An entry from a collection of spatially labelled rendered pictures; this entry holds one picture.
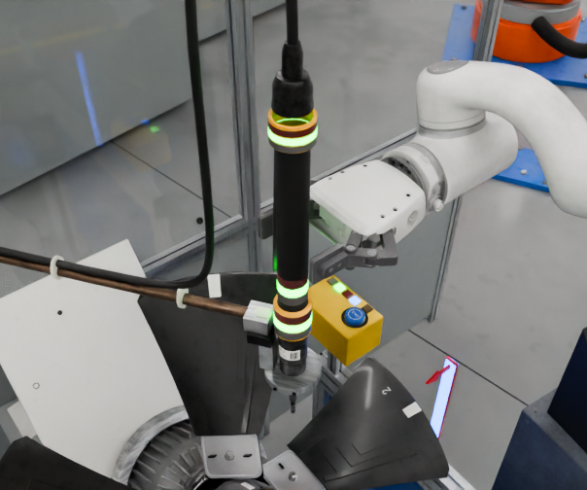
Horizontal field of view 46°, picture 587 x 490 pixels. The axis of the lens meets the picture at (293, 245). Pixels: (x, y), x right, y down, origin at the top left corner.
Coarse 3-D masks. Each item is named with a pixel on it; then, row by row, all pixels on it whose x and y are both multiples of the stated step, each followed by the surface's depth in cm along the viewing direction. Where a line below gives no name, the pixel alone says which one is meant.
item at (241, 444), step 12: (204, 444) 100; (216, 444) 100; (228, 444) 99; (240, 444) 98; (252, 444) 98; (204, 456) 100; (216, 456) 100; (240, 456) 98; (252, 456) 98; (216, 468) 100; (228, 468) 99; (240, 468) 98; (252, 468) 98
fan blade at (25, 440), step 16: (16, 448) 80; (32, 448) 81; (48, 448) 81; (0, 464) 80; (16, 464) 81; (32, 464) 81; (48, 464) 82; (64, 464) 82; (80, 464) 83; (0, 480) 81; (16, 480) 81; (32, 480) 82; (48, 480) 83; (64, 480) 83; (80, 480) 84; (96, 480) 85; (112, 480) 85
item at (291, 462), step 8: (280, 456) 106; (288, 456) 106; (296, 456) 106; (264, 464) 105; (272, 464) 105; (288, 464) 105; (296, 464) 105; (264, 472) 103; (272, 472) 104; (280, 472) 104; (288, 472) 104; (296, 472) 104; (304, 472) 104; (272, 480) 103; (280, 480) 103; (288, 480) 103; (296, 480) 103; (304, 480) 103; (312, 480) 103; (280, 488) 102; (288, 488) 102; (296, 488) 102; (304, 488) 102; (312, 488) 102; (320, 488) 102
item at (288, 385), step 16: (256, 304) 80; (272, 304) 80; (256, 320) 79; (256, 336) 80; (272, 336) 80; (272, 352) 82; (272, 368) 84; (320, 368) 84; (272, 384) 83; (288, 384) 83; (304, 384) 83
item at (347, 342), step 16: (320, 288) 148; (320, 304) 144; (336, 304) 144; (352, 304) 144; (368, 304) 144; (320, 320) 143; (336, 320) 141; (368, 320) 141; (320, 336) 147; (336, 336) 141; (352, 336) 138; (368, 336) 143; (336, 352) 144; (352, 352) 142
